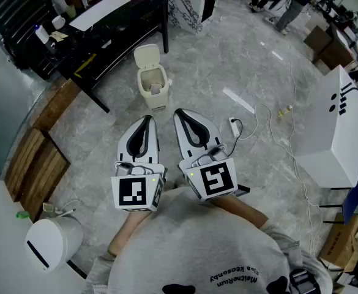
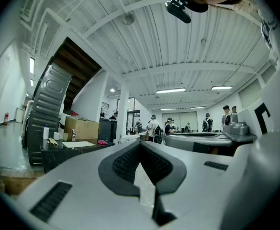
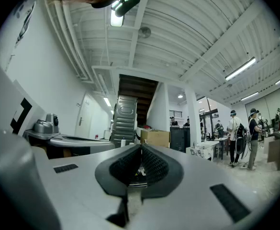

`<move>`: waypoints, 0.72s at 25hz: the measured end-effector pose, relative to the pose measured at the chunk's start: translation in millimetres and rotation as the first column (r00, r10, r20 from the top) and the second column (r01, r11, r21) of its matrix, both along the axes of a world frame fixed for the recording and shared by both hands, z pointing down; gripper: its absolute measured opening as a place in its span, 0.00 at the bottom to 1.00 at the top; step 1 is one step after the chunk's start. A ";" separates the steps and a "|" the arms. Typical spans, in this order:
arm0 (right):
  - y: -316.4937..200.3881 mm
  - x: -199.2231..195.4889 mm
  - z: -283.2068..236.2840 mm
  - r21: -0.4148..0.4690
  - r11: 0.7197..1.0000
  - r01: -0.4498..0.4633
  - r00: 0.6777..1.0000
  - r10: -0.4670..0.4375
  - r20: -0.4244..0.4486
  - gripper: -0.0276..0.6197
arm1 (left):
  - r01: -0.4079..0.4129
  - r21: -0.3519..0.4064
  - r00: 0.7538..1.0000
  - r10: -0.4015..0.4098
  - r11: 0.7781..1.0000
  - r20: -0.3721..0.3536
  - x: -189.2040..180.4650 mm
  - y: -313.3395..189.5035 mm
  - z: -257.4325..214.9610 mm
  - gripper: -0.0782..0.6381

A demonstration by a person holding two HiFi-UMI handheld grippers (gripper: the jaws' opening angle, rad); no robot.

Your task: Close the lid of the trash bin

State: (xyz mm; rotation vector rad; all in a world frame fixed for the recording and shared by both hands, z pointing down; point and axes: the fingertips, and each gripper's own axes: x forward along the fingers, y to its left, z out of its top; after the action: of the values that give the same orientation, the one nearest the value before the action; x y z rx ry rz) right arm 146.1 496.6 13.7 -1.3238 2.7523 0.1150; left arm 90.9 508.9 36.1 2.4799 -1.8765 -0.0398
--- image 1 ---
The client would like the brown wooden box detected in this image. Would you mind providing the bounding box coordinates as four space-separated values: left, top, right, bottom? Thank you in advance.
303 24 354 70

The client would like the black strap pack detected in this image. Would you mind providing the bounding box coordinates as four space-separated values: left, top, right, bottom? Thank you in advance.
288 268 318 294

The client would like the white cup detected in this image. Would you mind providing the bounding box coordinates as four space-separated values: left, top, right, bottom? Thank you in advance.
51 15 66 30

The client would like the beige pedal trash bin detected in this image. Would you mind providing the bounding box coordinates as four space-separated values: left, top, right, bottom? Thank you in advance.
136 66 173 112

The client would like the white pump bottle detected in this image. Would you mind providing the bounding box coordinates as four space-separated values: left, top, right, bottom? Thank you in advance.
33 24 50 45

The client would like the white plastic bag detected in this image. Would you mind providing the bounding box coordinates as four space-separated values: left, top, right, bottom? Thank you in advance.
133 43 161 70

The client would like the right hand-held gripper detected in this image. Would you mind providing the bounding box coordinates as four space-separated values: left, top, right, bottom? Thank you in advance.
173 108 250 202

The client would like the white cabinet with black marks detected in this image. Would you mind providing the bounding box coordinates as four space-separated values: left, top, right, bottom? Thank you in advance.
294 64 358 189

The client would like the black plug cable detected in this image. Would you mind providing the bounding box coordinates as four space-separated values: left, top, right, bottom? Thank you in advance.
226 118 244 164

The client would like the white marble cabinet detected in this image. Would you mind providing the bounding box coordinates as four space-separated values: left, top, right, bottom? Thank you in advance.
167 0 223 36

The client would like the wooden pallet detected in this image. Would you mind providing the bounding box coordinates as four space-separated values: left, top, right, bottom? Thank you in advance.
4 78 82 223

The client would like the person's right forearm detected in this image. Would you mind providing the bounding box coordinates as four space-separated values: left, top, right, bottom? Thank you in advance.
209 194 270 230

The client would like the grey ribbed metal appliance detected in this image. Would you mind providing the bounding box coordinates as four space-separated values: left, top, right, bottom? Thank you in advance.
0 0 56 70

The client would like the person's grey sweatshirt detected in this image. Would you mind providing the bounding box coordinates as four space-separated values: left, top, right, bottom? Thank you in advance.
83 185 332 294

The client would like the white sink basin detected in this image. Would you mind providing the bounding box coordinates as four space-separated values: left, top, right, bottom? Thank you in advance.
69 0 132 32

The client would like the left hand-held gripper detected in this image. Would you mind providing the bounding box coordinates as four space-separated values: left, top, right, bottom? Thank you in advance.
110 115 168 213

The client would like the frosted glass panel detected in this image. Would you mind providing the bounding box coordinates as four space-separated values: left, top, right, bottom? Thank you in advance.
0 32 51 180

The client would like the white counter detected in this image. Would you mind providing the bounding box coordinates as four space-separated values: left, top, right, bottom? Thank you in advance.
0 139 89 294

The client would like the person's left forearm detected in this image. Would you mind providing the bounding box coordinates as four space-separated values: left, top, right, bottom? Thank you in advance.
106 209 157 258

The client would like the small yellow bottle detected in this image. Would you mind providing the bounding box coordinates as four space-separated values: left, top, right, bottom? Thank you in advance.
277 105 294 118

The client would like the white plug adapter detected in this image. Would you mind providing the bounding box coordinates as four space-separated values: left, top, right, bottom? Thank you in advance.
42 202 76 219

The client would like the printed cardboard box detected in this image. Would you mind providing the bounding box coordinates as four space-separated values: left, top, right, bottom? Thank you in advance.
318 212 358 272

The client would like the black marble vanity table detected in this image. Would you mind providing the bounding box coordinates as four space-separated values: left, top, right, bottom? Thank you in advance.
22 0 170 113

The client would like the white floor cable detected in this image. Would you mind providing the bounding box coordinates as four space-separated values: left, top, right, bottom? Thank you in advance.
238 35 325 257

